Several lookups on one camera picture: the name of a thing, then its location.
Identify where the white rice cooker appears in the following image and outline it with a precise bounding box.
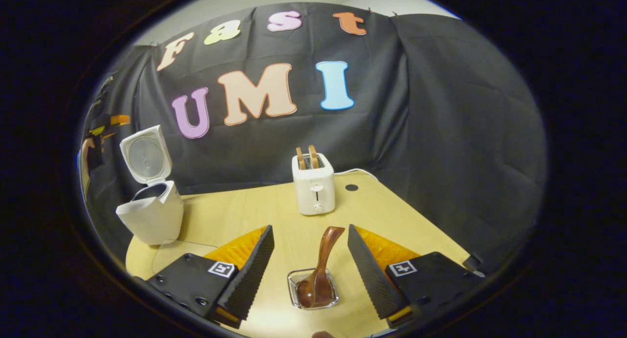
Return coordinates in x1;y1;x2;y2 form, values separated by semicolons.
116;125;184;245

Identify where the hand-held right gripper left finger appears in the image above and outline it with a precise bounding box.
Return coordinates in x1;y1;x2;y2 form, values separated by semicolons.
132;224;275;329

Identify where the black backdrop cloth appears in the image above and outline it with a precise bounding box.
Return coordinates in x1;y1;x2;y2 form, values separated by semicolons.
84;2;547;276

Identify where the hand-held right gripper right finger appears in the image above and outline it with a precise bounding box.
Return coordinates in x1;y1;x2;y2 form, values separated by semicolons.
347;224;475;329

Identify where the clear square chopstick holder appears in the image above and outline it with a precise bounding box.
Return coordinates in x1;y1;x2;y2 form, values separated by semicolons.
287;268;339;311

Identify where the white toaster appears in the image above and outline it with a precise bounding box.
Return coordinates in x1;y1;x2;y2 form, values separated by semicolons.
291;152;337;216

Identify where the white toaster cable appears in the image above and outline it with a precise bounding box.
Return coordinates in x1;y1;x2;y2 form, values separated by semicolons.
333;168;379;182

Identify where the brown wooden spoon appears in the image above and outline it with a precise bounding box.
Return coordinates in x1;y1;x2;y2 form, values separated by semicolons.
296;226;345;309

